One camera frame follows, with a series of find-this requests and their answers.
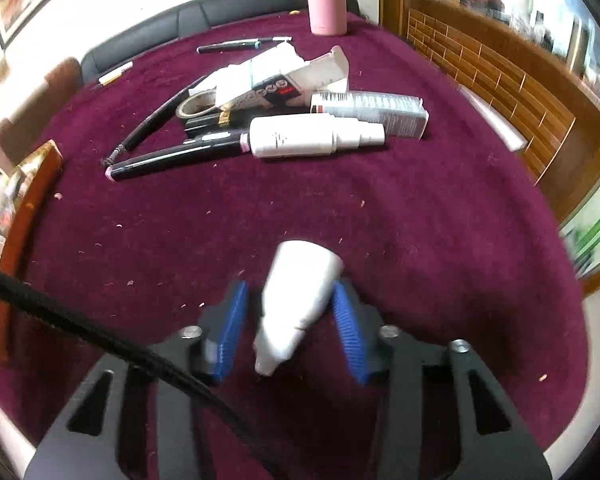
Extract open white carton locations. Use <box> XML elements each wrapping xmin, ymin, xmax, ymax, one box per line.
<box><xmin>187</xmin><ymin>42</ymin><xmax>351</xmax><ymax>111</ymax></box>

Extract bamboo wall sticker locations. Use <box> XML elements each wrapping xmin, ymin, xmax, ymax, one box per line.
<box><xmin>560</xmin><ymin>175</ymin><xmax>600</xmax><ymax>281</ymax></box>

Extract black pen teal end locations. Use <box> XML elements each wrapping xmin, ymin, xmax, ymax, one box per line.
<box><xmin>196</xmin><ymin>40</ymin><xmax>261</xmax><ymax>55</ymax></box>

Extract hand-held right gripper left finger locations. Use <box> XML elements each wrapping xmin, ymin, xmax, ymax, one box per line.
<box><xmin>25</xmin><ymin>280</ymin><xmax>249</xmax><ymax>480</ymax></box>

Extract small white dropper bottle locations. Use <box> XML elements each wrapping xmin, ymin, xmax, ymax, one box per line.
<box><xmin>252</xmin><ymin>240</ymin><xmax>346</xmax><ymax>377</ymax></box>

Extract grey carton with barcode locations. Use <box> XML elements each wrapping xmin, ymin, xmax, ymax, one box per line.
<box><xmin>310</xmin><ymin>91</ymin><xmax>430</xmax><ymax>141</ymax></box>

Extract wooden brick-pattern counter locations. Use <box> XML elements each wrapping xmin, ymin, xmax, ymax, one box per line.
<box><xmin>405</xmin><ymin>5</ymin><xmax>600</xmax><ymax>186</ymax></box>

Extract black marker pink caps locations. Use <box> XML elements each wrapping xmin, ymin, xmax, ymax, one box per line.
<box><xmin>105</xmin><ymin>131</ymin><xmax>253</xmax><ymax>182</ymax></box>

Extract brown chair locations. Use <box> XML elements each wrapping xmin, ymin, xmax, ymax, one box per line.
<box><xmin>0</xmin><ymin>57</ymin><xmax>83</xmax><ymax>171</ymax></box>

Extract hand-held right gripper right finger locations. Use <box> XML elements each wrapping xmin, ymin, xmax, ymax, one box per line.
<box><xmin>332</xmin><ymin>279</ymin><xmax>552</xmax><ymax>480</ymax></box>

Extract black lipstick tube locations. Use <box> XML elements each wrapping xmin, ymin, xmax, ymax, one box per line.
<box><xmin>184</xmin><ymin>111</ymin><xmax>231</xmax><ymax>131</ymax></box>

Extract white spray bottle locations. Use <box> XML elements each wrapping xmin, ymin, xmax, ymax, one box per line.
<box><xmin>249</xmin><ymin>114</ymin><xmax>387</xmax><ymax>158</ymax></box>

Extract black tape roll beige core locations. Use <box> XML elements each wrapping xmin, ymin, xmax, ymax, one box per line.
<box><xmin>175</xmin><ymin>92</ymin><xmax>217</xmax><ymax>122</ymax></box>

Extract black leather sofa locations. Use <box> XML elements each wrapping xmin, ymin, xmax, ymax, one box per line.
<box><xmin>80</xmin><ymin>0</ymin><xmax>366</xmax><ymax>86</ymax></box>

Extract black braided cable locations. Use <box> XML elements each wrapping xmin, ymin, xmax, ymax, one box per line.
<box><xmin>0</xmin><ymin>259</ymin><xmax>292</xmax><ymax>480</ymax></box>

